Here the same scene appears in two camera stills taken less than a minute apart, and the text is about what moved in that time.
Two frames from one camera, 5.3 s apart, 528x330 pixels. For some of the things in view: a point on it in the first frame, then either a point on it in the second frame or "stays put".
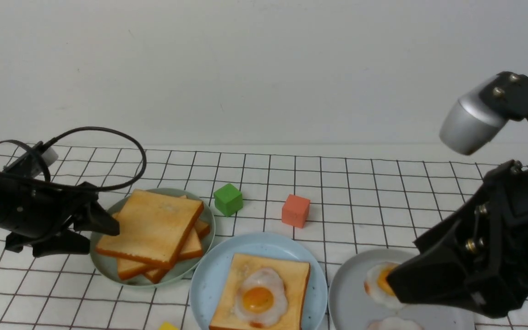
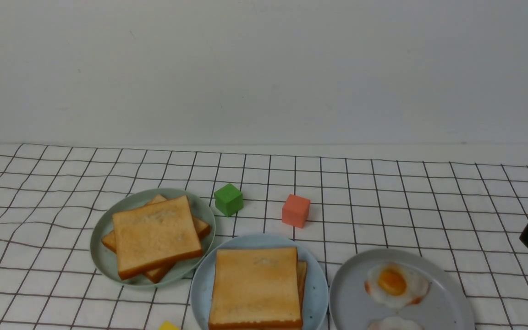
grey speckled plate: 350,308 stays put
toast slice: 153,228 to 255,288
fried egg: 392,323 stays put
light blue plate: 210,273 stays put
